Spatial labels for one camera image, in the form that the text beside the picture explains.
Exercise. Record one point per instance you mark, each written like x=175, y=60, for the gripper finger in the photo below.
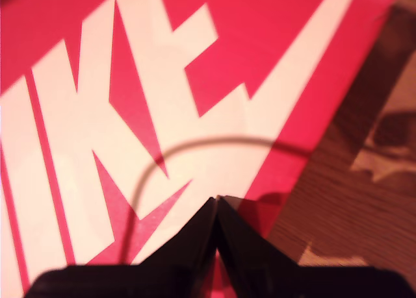
x=191, y=239
x=250, y=243

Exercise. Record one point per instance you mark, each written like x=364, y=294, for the red Nike shoebox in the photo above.
x=162, y=83

